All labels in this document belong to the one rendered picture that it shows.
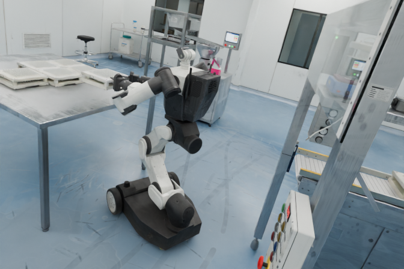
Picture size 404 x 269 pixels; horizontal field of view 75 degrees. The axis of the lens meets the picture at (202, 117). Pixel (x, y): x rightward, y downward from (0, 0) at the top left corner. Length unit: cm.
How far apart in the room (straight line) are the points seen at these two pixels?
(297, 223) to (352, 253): 119
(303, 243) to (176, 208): 126
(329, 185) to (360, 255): 118
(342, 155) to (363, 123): 9
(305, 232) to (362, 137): 26
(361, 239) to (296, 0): 528
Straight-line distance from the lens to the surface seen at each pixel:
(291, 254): 74
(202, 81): 150
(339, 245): 186
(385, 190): 178
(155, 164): 204
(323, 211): 80
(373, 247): 189
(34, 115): 181
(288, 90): 648
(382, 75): 69
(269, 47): 642
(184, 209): 185
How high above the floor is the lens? 154
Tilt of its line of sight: 21 degrees down
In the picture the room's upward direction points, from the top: 12 degrees clockwise
